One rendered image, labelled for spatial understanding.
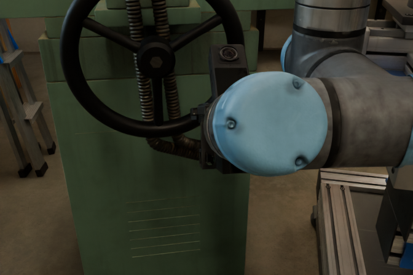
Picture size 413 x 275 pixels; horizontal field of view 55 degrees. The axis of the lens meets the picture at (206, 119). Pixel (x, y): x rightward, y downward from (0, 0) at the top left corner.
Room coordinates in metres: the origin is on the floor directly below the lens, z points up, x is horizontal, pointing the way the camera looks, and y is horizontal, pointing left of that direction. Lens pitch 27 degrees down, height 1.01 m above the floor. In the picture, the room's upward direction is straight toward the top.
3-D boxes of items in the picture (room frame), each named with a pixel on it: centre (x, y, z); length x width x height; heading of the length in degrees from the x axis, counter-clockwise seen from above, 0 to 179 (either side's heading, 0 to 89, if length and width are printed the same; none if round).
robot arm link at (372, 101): (0.31, -0.14, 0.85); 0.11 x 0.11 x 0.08; 5
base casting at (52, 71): (1.06, 0.15, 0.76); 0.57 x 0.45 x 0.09; 9
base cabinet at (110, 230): (1.06, 0.15, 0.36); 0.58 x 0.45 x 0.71; 9
